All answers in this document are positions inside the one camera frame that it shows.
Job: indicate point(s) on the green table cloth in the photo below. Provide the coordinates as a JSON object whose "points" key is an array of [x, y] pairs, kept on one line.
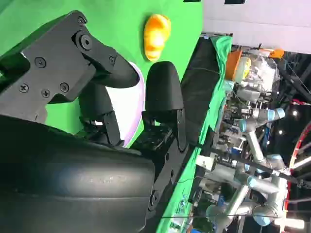
{"points": [[109, 24]]}

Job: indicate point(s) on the lilac plate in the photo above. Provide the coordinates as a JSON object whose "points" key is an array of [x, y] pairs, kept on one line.
{"points": [[128, 114]]}

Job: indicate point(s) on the orange workshop bin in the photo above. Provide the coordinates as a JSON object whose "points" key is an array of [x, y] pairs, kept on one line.
{"points": [[234, 64]]}

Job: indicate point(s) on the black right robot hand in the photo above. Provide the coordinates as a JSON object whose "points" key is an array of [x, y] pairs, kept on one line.
{"points": [[73, 174]]}

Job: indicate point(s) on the orange white toy bread roll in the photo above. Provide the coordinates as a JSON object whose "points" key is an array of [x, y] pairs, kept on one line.
{"points": [[156, 36]]}

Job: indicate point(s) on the black backdrop cloth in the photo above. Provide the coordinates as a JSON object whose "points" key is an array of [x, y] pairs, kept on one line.
{"points": [[196, 97]]}

